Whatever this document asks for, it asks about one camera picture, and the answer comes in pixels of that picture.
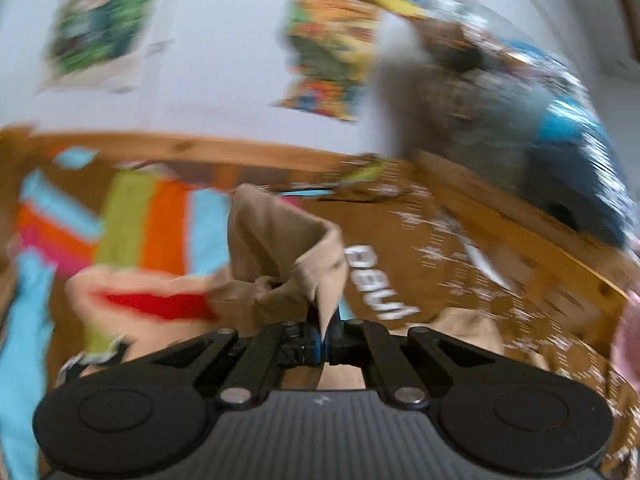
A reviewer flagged colourful wall poster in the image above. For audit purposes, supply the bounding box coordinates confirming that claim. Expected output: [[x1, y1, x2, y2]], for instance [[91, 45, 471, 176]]
[[272, 0, 383, 123]]

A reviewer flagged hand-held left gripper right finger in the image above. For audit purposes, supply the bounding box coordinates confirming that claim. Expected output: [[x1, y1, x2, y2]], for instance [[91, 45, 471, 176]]
[[325, 318, 501, 408]]

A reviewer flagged beige garment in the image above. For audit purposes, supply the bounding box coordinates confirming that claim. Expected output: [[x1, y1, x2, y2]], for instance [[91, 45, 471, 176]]
[[65, 182, 506, 391]]

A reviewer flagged green wall poster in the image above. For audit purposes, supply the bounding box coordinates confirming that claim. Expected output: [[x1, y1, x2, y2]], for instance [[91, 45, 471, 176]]
[[40, 0, 166, 93]]

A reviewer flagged colourful striped blanket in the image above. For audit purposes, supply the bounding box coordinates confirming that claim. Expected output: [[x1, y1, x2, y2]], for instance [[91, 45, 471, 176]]
[[0, 145, 236, 480]]

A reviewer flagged wooden bed frame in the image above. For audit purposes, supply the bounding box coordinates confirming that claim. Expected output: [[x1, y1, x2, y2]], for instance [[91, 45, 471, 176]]
[[0, 127, 636, 311]]

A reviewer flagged brown printed blanket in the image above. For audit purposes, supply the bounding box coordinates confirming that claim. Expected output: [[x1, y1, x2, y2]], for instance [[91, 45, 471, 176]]
[[280, 157, 640, 480]]

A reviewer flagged pink cloth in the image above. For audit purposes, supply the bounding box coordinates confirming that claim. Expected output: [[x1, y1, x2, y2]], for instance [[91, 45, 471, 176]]
[[612, 240, 640, 376]]

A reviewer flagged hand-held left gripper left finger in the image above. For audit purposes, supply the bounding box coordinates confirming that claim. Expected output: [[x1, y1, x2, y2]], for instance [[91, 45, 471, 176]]
[[140, 310, 324, 408]]

